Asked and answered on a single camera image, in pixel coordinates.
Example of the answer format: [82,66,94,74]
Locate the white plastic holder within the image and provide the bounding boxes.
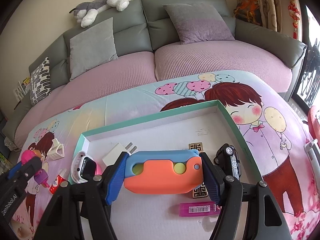
[47,138,65,160]

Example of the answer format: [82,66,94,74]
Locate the books on side shelf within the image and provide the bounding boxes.
[13,76,31,102]

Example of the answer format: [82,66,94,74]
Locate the grey white plush dog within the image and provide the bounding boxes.
[69,0,130,28]

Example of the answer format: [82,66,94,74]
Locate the light grey pillow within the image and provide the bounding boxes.
[69,18,118,80]

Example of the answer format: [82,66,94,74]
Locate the gold black patterned box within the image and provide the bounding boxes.
[188,141,209,199]

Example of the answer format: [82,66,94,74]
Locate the red hanging ornament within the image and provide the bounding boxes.
[287,0,300,40]

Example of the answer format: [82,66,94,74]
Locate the pink puppy toy figure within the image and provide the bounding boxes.
[21,150,49,188]

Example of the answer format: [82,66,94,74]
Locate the black toy car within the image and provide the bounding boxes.
[214,144,241,180]

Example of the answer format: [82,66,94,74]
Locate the black white patterned pillow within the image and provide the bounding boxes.
[30,57,51,106]

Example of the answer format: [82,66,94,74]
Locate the grey purple pillow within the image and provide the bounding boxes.
[163,3,234,44]

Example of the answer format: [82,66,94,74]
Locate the teal white tray box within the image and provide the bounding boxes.
[75,101,261,239]

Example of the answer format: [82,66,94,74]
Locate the grey sofa with pink cover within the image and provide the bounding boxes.
[1,0,307,147]

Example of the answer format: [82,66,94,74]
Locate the white smart watch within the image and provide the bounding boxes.
[70,151,97,184]

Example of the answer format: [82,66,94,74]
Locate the operator hand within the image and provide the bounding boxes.
[10,219,33,240]

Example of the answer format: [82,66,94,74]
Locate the magenta tube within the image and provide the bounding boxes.
[179,202,221,217]

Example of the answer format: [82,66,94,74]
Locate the orange decoration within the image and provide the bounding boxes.
[234,0,263,26]

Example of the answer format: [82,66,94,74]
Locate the pink smart watch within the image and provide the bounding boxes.
[95,163,103,175]

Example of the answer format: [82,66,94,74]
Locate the red white bottle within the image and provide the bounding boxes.
[49,168,68,194]

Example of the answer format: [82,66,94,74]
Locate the cartoon printed bed sheet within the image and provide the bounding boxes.
[19,70,319,239]

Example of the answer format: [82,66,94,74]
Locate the white power adapter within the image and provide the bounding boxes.
[103,142,137,166]

